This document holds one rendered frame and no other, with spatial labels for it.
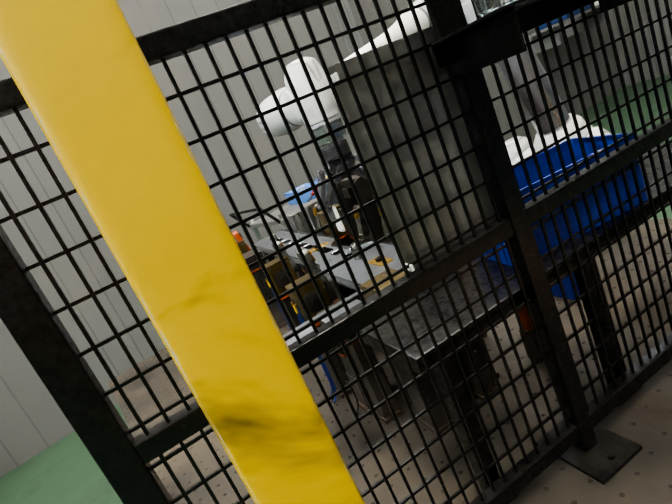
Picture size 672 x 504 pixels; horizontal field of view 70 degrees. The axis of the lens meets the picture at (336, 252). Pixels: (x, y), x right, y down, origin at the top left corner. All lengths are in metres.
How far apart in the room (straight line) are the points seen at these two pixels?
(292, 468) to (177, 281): 0.23
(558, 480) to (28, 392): 3.91
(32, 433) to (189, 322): 4.04
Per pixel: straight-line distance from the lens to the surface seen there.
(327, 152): 1.20
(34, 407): 4.42
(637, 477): 0.96
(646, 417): 1.06
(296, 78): 1.19
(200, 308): 0.46
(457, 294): 0.88
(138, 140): 0.45
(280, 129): 1.31
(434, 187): 0.71
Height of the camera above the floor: 1.39
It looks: 15 degrees down
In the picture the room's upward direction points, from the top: 24 degrees counter-clockwise
